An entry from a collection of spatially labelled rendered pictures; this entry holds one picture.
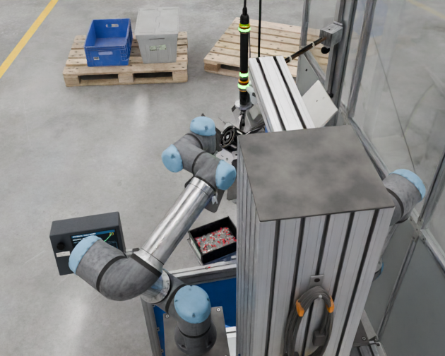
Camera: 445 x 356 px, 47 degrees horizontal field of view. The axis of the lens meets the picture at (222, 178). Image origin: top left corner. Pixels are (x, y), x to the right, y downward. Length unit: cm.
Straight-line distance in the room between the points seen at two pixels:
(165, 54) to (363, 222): 428
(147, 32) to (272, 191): 417
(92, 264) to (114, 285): 9
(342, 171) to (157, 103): 392
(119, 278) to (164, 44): 387
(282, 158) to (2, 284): 281
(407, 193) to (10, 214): 308
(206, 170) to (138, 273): 33
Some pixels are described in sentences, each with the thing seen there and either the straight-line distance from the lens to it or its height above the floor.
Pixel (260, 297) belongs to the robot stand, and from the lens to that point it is 107.
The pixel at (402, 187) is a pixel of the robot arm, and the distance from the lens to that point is 153.
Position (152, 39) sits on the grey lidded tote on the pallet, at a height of 41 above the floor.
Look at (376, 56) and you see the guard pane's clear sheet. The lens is 261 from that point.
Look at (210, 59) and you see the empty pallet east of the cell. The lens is 518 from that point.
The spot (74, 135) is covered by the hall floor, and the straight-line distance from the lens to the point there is 459.
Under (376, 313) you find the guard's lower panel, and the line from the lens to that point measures 308.
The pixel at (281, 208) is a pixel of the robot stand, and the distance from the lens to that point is 91.
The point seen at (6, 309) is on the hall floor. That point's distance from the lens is 348.
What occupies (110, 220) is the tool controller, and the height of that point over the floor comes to 124.
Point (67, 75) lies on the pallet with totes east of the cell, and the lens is 521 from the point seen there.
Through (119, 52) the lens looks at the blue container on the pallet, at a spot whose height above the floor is 29.
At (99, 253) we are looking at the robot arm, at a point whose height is 162.
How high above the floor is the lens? 268
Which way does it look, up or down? 42 degrees down
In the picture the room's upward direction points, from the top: 1 degrees counter-clockwise
